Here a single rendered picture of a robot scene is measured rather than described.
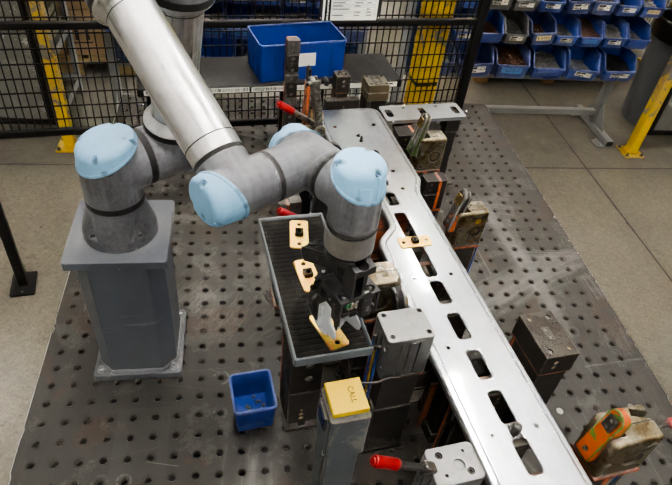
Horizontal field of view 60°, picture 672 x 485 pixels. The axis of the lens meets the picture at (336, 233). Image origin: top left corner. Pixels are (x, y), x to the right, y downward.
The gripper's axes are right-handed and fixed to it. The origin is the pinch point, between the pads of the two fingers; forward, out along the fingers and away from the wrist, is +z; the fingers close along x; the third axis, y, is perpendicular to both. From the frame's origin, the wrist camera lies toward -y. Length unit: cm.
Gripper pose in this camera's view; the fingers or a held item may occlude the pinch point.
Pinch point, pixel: (329, 323)
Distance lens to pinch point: 102.6
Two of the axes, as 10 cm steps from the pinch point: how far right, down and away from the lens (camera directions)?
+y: 4.9, 6.1, -6.2
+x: 8.6, -2.6, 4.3
